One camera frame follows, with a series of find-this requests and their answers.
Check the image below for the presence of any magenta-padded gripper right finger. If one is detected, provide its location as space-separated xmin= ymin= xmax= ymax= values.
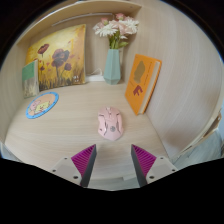
xmin=130 ymin=143 xmax=178 ymax=188

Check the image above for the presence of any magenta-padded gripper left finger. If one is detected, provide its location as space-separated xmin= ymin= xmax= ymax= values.
xmin=49 ymin=143 xmax=98 ymax=188

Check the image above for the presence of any pink computer mouse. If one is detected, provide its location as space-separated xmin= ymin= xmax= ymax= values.
xmin=97 ymin=106 xmax=124 ymax=141

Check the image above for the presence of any round blue-rimmed cartoon mouse pad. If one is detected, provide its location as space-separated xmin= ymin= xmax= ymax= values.
xmin=25 ymin=91 xmax=60 ymax=120

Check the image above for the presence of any orange cover book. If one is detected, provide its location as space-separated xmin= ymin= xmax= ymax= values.
xmin=124 ymin=53 xmax=163 ymax=116

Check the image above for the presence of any white power adapter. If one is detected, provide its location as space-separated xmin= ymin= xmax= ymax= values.
xmin=84 ymin=68 xmax=106 ymax=83

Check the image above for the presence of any teal faceted vase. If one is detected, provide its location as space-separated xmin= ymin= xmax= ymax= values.
xmin=103 ymin=48 xmax=122 ymax=86

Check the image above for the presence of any green cover book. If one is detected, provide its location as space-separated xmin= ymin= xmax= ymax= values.
xmin=21 ymin=59 xmax=40 ymax=99

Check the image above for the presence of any yellow poppy flower painting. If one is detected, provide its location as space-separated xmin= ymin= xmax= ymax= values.
xmin=25 ymin=23 xmax=87 ymax=92

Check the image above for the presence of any pink and white flower bouquet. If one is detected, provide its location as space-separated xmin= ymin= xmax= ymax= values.
xmin=92 ymin=12 xmax=140 ymax=51

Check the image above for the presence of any white light bar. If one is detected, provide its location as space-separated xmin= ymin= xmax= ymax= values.
xmin=50 ymin=12 xmax=105 ymax=28

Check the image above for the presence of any light wooden shelf board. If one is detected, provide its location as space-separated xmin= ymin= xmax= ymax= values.
xmin=16 ymin=0 xmax=143 ymax=46

